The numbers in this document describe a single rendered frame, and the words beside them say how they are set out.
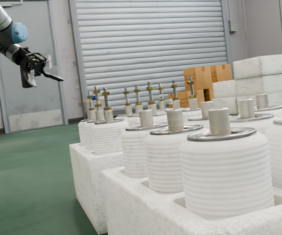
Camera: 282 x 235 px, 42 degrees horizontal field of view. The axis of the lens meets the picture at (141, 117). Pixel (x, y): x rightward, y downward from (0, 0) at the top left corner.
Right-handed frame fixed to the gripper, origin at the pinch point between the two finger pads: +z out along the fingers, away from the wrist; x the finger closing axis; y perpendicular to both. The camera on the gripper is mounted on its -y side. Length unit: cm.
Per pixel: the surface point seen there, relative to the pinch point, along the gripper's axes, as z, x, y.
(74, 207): 49, -32, -6
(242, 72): 11, 257, -33
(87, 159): 54, -45, 24
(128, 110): 42.3, -10.8, 19.6
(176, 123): 74, -60, 54
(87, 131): 43, -32, 19
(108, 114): 49, -34, 30
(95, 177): 58, -45, 21
